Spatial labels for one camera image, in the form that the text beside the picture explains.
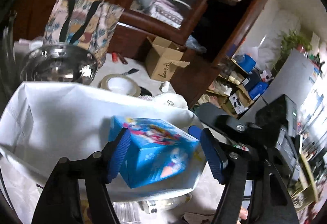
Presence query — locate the blue cartoon box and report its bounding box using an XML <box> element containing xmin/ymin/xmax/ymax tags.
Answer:
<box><xmin>108</xmin><ymin>116</ymin><xmax>199</xmax><ymax>189</ymax></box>

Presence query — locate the white fluffy towel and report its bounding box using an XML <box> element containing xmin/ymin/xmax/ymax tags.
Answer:
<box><xmin>139</xmin><ymin>93</ymin><xmax>188</xmax><ymax>109</ymax></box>

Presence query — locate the small white bottle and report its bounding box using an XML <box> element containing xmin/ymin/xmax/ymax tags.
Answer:
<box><xmin>160</xmin><ymin>81</ymin><xmax>170</xmax><ymax>93</ymax></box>

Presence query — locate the black round lid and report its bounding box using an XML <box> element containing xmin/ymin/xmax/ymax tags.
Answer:
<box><xmin>140</xmin><ymin>87</ymin><xmax>152</xmax><ymax>97</ymax></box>

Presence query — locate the clear tape roll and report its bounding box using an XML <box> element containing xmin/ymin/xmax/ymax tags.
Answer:
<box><xmin>99</xmin><ymin>74</ymin><xmax>141</xmax><ymax>97</ymax></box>

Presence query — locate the white fabric storage bin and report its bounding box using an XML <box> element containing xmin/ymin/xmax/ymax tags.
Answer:
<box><xmin>1</xmin><ymin>82</ymin><xmax>200</xmax><ymax>186</ymax></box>

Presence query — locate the open cardboard box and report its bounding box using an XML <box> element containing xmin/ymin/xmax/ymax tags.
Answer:
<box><xmin>145</xmin><ymin>37</ymin><xmax>190</xmax><ymax>82</ymax></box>

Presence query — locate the black marker pen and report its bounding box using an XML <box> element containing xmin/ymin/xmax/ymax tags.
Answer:
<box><xmin>121</xmin><ymin>68</ymin><xmax>139</xmax><ymax>76</ymax></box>

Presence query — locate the red lighter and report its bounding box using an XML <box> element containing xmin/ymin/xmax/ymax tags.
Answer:
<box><xmin>111</xmin><ymin>52</ymin><xmax>119</xmax><ymax>63</ymax></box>

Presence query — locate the stainless steel bowl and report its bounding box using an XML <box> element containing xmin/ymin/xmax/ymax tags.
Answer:
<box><xmin>19</xmin><ymin>43</ymin><xmax>98</xmax><ymax>85</ymax></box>

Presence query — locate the bear print tote bag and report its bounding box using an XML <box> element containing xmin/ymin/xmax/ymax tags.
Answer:
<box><xmin>43</xmin><ymin>0</ymin><xmax>124</xmax><ymax>67</ymax></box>

